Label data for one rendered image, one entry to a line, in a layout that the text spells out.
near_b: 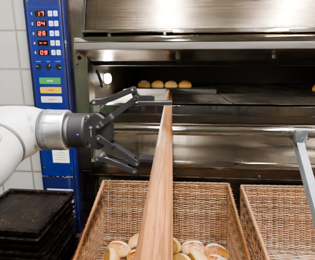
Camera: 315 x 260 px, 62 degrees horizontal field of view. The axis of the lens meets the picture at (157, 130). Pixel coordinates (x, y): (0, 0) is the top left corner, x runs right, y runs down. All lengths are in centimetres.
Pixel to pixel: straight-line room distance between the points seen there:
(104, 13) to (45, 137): 68
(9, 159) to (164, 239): 37
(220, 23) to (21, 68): 83
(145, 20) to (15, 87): 62
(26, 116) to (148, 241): 44
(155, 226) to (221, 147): 94
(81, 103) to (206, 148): 57
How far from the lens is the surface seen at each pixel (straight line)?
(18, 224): 104
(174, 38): 95
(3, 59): 131
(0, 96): 133
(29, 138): 59
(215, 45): 95
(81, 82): 116
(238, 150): 116
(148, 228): 23
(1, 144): 53
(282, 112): 118
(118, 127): 75
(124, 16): 112
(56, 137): 58
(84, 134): 57
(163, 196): 28
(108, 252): 112
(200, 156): 114
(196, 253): 110
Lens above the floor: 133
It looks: 13 degrees down
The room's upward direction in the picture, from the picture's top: straight up
